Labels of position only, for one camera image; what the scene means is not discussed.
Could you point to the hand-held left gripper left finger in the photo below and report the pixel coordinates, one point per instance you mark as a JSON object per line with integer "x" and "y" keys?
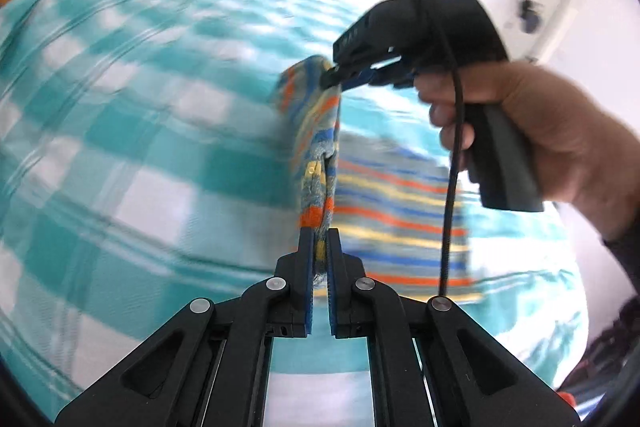
{"x": 307, "y": 282}

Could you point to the person's right hand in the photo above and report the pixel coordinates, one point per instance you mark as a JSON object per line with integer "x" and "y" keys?
{"x": 550, "y": 117}

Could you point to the striped knit sweater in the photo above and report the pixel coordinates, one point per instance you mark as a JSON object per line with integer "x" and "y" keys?
{"x": 380, "y": 217}

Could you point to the teal white plaid blanket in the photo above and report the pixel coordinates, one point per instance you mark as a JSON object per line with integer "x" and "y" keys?
{"x": 125, "y": 107}

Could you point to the white wall switch plate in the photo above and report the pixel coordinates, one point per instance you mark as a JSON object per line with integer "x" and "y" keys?
{"x": 552, "y": 7}

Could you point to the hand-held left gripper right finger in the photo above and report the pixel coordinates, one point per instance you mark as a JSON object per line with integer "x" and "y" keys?
{"x": 332, "y": 297}

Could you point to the dark cloth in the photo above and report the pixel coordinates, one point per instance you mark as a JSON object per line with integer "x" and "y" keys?
{"x": 607, "y": 352}

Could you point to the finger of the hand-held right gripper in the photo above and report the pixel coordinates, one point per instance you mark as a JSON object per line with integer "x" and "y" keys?
{"x": 337, "y": 78}
{"x": 385, "y": 76}

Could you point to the person's right forearm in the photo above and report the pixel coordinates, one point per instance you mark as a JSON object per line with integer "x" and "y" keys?
{"x": 625, "y": 252}

